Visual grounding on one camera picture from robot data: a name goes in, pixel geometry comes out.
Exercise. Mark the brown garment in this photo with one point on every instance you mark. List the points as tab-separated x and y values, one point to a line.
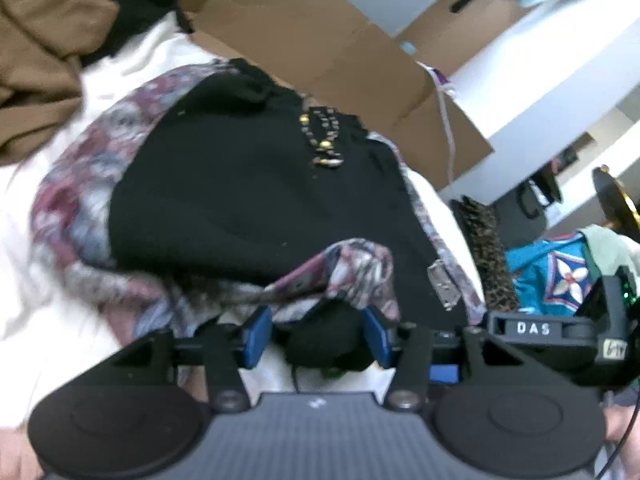
40	60

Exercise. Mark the round black gold-rimmed table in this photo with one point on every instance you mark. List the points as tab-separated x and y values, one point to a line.
612	195

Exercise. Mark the purple packet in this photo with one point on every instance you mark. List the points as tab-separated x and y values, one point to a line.
440	76

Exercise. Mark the black bag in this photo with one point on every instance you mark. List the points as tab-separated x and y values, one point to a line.
537	190

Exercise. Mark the cardboard box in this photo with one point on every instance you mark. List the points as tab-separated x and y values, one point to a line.
465	35

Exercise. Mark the light green cloth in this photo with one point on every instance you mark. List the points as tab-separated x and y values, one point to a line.
605	250

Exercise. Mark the light blue bottle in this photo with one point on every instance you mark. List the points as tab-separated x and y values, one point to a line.
409	47

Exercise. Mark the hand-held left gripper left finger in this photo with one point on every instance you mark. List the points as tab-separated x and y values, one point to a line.
257	335

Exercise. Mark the leopard print cloth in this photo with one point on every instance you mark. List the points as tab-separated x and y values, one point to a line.
485	250

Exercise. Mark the large cardboard sheet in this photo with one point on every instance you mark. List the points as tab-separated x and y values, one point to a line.
325	50

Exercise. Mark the black garment with floral lining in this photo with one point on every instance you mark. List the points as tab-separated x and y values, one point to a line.
225	185

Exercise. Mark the black cloth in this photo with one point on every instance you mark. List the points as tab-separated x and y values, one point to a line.
125	0

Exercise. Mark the white bear printed blanket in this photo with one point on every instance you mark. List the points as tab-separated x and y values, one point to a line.
30	285

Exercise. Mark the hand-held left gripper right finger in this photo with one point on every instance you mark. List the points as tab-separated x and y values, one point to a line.
375	340

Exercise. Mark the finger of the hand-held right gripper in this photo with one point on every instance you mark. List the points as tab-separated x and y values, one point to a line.
442	374

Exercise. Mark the teal printed cloth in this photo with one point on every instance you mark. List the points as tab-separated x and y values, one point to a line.
535	280

